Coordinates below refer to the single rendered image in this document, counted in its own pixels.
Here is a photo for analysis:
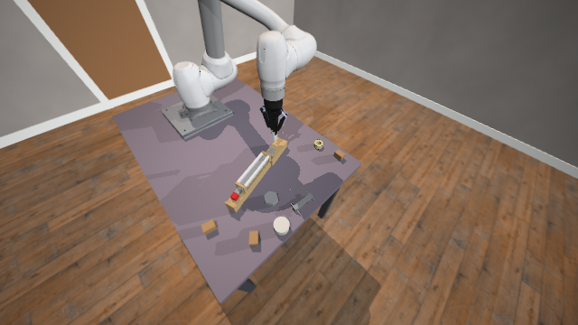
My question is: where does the white cylinder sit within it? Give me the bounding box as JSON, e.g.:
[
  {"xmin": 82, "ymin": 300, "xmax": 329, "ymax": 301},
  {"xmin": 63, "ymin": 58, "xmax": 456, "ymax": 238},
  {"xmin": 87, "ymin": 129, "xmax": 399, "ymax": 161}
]
[{"xmin": 274, "ymin": 217, "xmax": 290, "ymax": 236}]

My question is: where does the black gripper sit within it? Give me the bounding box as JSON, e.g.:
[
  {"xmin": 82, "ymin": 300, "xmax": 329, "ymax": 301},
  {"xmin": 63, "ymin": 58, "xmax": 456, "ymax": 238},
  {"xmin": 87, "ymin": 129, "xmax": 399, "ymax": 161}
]
[{"xmin": 260, "ymin": 99, "xmax": 288, "ymax": 141}]

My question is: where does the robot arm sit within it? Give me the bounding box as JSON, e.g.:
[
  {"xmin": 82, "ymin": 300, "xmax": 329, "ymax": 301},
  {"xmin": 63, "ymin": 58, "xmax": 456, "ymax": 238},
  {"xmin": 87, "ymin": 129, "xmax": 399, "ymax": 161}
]
[{"xmin": 172, "ymin": 0, "xmax": 317, "ymax": 121}]

